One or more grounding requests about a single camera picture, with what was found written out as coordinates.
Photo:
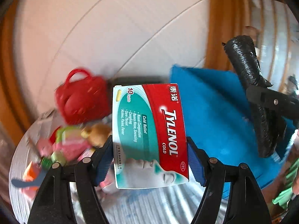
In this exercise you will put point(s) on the blue storage box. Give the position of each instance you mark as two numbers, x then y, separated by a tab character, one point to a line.
217	117

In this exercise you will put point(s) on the pink green snack pack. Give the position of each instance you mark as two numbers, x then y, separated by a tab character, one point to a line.
69	144

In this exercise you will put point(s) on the wooden door frame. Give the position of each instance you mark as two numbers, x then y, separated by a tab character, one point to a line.
226	20

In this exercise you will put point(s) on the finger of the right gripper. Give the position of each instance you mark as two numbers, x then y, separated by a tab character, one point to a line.
284	105

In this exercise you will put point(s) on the red plastic handbag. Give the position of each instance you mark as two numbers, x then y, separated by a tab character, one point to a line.
83	97

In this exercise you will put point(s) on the pink plush with blue tail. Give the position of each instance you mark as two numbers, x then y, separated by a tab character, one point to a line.
32	178

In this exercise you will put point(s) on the brown teddy plush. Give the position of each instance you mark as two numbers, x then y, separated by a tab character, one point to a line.
97	134

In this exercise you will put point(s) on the Tylenol cold medicine box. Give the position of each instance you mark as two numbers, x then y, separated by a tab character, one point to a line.
149	137

